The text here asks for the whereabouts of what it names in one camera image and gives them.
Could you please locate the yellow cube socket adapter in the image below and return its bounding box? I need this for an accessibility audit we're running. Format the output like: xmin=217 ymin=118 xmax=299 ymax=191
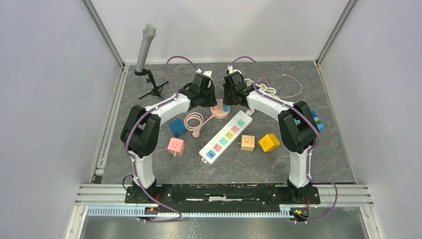
xmin=258 ymin=133 xmax=281 ymax=152

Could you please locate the white coiled cable bundle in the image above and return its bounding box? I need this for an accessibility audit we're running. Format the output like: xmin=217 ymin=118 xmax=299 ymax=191
xmin=244 ymin=78 xmax=286 ymax=103

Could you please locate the thin pink cable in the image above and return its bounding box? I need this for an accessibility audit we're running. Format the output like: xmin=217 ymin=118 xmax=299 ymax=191
xmin=260 ymin=74 xmax=303 ymax=99

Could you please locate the white multicolour power strip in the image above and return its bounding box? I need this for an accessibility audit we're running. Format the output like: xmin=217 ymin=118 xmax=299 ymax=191
xmin=199 ymin=111 xmax=253 ymax=165

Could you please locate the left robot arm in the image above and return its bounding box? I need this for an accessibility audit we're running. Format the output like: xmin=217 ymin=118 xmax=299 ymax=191
xmin=120 ymin=71 xmax=217 ymax=203

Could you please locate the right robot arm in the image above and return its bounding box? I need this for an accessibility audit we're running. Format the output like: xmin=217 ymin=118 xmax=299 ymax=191
xmin=223 ymin=70 xmax=320 ymax=203

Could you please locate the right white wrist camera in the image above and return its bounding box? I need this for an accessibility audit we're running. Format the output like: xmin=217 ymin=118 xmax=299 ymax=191
xmin=226 ymin=65 xmax=242 ymax=75

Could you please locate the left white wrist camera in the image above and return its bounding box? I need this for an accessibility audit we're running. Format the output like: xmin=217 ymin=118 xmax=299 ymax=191
xmin=196 ymin=68 xmax=212 ymax=79

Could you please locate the pink coiled cable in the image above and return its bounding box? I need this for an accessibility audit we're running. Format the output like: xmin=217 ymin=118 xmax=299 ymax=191
xmin=183 ymin=112 xmax=215 ymax=138

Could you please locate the purple cable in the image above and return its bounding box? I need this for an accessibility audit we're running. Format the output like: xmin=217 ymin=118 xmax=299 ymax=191
xmin=124 ymin=55 xmax=200 ymax=223
xmin=228 ymin=55 xmax=339 ymax=224

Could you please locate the blue cube socket adapter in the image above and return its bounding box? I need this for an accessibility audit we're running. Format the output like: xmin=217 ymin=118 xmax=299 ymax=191
xmin=169 ymin=118 xmax=188 ymax=138

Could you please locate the grey microphone on stand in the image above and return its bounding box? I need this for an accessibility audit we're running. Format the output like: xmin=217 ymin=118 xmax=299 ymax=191
xmin=134 ymin=23 xmax=169 ymax=100

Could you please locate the pink cube socket adapter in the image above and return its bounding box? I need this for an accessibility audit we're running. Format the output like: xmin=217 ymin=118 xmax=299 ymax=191
xmin=167 ymin=137 xmax=185 ymax=157

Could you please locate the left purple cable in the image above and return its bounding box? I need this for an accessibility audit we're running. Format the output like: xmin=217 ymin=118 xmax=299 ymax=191
xmin=124 ymin=55 xmax=200 ymax=223

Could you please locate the pink round socket hub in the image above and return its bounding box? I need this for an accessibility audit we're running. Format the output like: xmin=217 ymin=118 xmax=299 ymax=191
xmin=210 ymin=99 xmax=230 ymax=119

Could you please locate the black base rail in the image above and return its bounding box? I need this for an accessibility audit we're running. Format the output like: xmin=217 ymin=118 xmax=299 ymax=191
xmin=125 ymin=183 xmax=320 ymax=214

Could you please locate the beige cube socket adapter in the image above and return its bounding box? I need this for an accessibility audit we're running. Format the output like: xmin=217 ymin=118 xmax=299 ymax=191
xmin=237 ymin=135 xmax=255 ymax=151

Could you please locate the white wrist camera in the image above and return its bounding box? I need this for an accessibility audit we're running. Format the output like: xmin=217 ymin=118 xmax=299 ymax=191
xmin=196 ymin=68 xmax=212 ymax=79
xmin=226 ymin=65 xmax=242 ymax=75

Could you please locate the blue green striped adapter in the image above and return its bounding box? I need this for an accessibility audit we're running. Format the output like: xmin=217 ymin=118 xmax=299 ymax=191
xmin=311 ymin=111 xmax=324 ymax=131

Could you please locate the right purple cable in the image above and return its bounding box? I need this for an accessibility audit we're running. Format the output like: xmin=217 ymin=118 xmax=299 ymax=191
xmin=228 ymin=55 xmax=339 ymax=224

